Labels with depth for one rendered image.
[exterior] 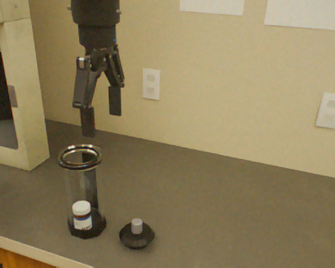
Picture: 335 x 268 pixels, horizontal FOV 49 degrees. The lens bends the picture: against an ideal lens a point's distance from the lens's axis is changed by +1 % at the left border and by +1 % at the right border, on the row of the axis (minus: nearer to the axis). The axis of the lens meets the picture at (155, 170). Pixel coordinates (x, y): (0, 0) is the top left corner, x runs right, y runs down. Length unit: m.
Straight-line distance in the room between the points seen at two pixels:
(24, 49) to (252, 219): 0.84
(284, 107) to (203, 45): 0.35
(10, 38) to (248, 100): 0.78
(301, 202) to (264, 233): 0.22
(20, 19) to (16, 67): 0.13
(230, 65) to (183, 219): 0.57
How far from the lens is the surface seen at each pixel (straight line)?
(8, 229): 1.07
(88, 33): 0.76
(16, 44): 1.20
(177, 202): 1.12
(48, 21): 1.61
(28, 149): 1.29
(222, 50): 1.33
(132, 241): 0.93
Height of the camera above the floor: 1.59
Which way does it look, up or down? 30 degrees down
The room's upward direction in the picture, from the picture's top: 2 degrees clockwise
